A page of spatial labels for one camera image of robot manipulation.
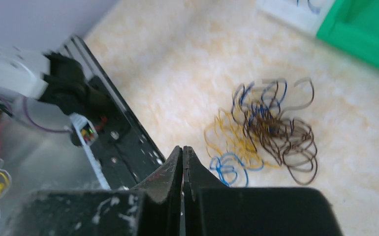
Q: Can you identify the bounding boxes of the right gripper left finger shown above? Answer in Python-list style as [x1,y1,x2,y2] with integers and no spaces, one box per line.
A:
[1,146,183,236]

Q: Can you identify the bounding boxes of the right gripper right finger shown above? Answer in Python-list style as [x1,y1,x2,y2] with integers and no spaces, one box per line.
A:
[183,146,342,236]

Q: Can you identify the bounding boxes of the brown wire bundle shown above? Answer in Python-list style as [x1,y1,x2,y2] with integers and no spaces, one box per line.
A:
[232,77,319,186]

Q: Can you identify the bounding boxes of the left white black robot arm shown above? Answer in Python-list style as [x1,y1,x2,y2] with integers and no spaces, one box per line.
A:
[0,46,115,118]

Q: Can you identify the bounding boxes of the white plastic bin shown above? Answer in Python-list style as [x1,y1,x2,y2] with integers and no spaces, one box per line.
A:
[256,0,335,37]

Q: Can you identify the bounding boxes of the green plastic bin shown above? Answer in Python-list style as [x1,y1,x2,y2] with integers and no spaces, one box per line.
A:
[316,0,379,69]

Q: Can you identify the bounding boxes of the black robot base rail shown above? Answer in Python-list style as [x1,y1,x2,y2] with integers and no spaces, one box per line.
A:
[58,35,166,190]

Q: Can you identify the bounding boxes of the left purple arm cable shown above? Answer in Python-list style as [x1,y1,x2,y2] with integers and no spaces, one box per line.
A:
[21,96,74,134]

